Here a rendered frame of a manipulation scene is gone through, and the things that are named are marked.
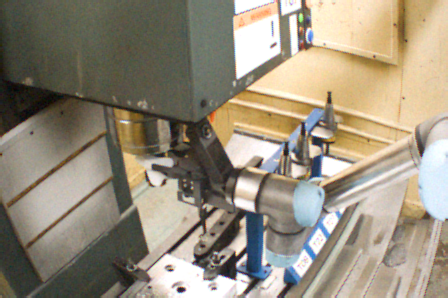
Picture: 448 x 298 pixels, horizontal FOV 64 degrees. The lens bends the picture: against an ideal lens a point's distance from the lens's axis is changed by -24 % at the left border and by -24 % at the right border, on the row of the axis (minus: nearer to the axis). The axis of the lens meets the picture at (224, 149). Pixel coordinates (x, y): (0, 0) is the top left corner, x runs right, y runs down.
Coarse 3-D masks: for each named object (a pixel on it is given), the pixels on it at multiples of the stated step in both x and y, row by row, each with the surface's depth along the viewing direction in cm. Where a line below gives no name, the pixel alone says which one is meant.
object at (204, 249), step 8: (240, 208) 144; (224, 216) 141; (232, 216) 141; (216, 224) 138; (224, 224) 138; (232, 224) 140; (208, 232) 135; (216, 232) 134; (224, 232) 136; (200, 240) 131; (208, 240) 131; (216, 240) 131; (200, 248) 128; (208, 248) 128; (200, 256) 126; (208, 256) 129
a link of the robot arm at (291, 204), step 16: (272, 176) 78; (272, 192) 76; (288, 192) 75; (304, 192) 75; (320, 192) 75; (256, 208) 78; (272, 208) 76; (288, 208) 75; (304, 208) 74; (320, 208) 77; (272, 224) 79; (288, 224) 77; (304, 224) 75
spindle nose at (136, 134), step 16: (112, 112) 78; (128, 112) 76; (112, 128) 80; (128, 128) 77; (144, 128) 77; (160, 128) 78; (176, 128) 80; (128, 144) 79; (144, 144) 79; (160, 144) 79; (176, 144) 82
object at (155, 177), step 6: (138, 156) 86; (144, 156) 85; (150, 156) 85; (138, 162) 86; (144, 162) 85; (150, 162) 84; (156, 162) 84; (162, 162) 84; (168, 162) 84; (150, 168) 84; (150, 174) 86; (156, 174) 86; (162, 174) 85; (150, 180) 87; (156, 180) 87
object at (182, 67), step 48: (0, 0) 77; (48, 0) 67; (96, 0) 61; (144, 0) 56; (192, 0) 53; (0, 48) 86; (48, 48) 73; (96, 48) 66; (144, 48) 60; (192, 48) 57; (288, 48) 83; (96, 96) 71; (144, 96) 64; (192, 96) 60
